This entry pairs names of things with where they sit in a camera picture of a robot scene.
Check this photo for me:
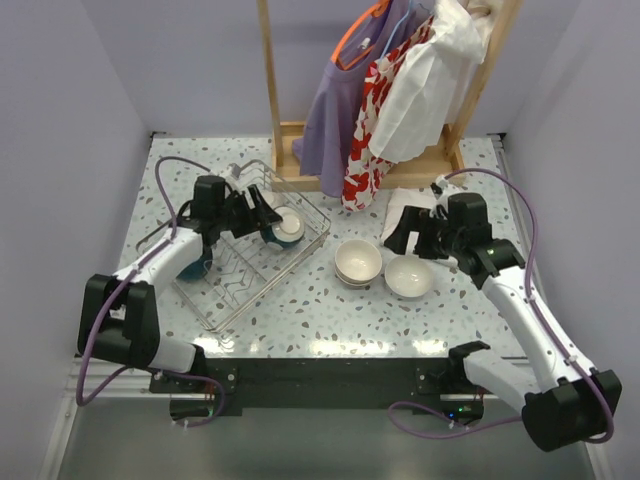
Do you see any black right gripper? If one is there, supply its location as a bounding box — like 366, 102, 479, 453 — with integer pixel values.
383, 205, 463, 260

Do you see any teal and white bowl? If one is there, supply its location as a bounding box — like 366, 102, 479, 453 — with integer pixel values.
260, 206, 305, 251

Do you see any white ribbed bowl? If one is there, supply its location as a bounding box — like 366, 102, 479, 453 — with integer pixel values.
384, 256, 434, 298

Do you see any beige bowl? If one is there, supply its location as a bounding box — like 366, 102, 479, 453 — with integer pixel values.
334, 239, 383, 281

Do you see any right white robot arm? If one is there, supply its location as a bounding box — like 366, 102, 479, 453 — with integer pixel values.
384, 193, 622, 452

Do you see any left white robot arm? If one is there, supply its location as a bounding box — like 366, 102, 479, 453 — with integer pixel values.
77, 175, 283, 392

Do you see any wooden clothes rack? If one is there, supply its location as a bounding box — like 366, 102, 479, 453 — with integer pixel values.
257, 0, 526, 194

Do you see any folded white cloth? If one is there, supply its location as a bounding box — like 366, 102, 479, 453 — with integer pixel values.
380, 188, 436, 245

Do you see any red white floral garment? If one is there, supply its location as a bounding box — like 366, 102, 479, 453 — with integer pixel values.
341, 15, 434, 211

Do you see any blue floral bowl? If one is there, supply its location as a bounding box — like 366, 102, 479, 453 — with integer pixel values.
177, 250, 213, 282

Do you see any white hanging garment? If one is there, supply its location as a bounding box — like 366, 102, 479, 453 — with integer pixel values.
369, 1, 503, 164

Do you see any purple shirt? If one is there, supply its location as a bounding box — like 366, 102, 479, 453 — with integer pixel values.
292, 1, 397, 198

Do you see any orange hanger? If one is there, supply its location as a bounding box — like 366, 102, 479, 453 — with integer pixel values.
330, 0, 391, 71

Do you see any blue hanger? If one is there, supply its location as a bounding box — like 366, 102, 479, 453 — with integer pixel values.
380, 0, 433, 58

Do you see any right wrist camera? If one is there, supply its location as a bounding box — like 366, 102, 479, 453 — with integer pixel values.
431, 175, 463, 219

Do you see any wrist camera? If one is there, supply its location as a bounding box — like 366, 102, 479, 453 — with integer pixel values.
431, 175, 463, 219
221, 164, 247, 195

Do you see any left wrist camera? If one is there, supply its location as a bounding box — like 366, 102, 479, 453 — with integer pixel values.
221, 164, 247, 195

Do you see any wire dish rack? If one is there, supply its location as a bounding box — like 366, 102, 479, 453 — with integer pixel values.
158, 160, 331, 341

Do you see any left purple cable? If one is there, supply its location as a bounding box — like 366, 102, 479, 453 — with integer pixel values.
74, 155, 236, 429

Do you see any purple cable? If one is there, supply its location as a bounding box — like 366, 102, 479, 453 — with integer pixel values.
74, 155, 236, 429
387, 168, 616, 445

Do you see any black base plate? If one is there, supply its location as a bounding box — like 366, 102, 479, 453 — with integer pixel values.
149, 358, 485, 425

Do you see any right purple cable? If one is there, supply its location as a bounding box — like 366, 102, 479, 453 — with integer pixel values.
387, 168, 616, 445

